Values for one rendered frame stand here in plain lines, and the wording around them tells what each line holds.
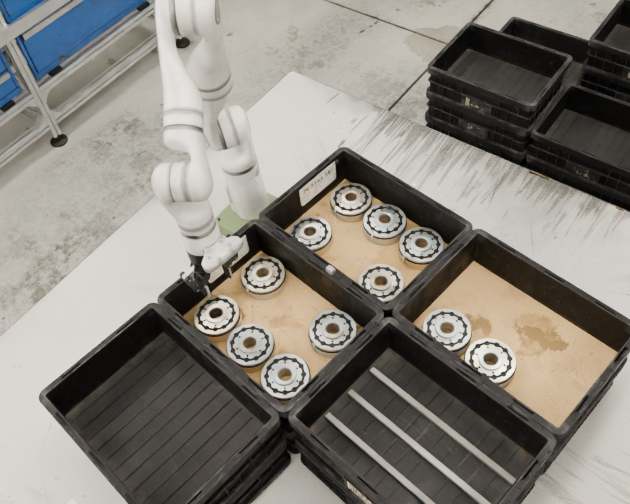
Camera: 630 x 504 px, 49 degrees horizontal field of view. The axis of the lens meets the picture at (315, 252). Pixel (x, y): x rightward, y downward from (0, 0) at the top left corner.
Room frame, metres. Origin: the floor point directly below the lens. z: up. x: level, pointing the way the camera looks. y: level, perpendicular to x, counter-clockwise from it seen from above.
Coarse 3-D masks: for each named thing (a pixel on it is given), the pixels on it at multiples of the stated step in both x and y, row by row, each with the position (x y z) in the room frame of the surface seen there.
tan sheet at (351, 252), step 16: (320, 208) 1.13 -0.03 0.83; (336, 224) 1.07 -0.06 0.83; (352, 224) 1.07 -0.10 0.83; (416, 224) 1.04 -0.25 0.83; (336, 240) 1.02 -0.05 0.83; (352, 240) 1.02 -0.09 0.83; (368, 240) 1.01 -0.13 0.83; (336, 256) 0.98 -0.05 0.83; (352, 256) 0.97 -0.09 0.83; (368, 256) 0.96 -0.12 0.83; (384, 256) 0.96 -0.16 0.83; (352, 272) 0.93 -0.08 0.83; (400, 272) 0.91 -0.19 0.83; (416, 272) 0.90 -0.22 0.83
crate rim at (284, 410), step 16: (256, 224) 1.03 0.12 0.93; (304, 256) 0.92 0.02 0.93; (320, 272) 0.87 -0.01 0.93; (176, 288) 0.88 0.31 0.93; (352, 288) 0.81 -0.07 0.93; (160, 304) 0.84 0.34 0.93; (368, 304) 0.77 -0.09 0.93; (240, 368) 0.66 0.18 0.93; (256, 384) 0.62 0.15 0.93; (272, 400) 0.59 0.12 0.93
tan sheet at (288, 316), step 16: (256, 256) 1.01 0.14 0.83; (240, 272) 0.97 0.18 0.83; (288, 272) 0.95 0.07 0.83; (224, 288) 0.93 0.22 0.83; (240, 288) 0.92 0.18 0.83; (288, 288) 0.91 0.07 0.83; (304, 288) 0.90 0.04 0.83; (240, 304) 0.88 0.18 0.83; (256, 304) 0.87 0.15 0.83; (272, 304) 0.87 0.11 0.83; (288, 304) 0.86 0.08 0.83; (304, 304) 0.86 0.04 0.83; (320, 304) 0.85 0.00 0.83; (192, 320) 0.86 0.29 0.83; (256, 320) 0.83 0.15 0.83; (272, 320) 0.83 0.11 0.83; (288, 320) 0.82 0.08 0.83; (304, 320) 0.82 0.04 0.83; (288, 336) 0.78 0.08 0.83; (304, 336) 0.77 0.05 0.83; (224, 352) 0.76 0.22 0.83; (288, 352) 0.74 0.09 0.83; (304, 352) 0.74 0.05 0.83; (320, 368) 0.69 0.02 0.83
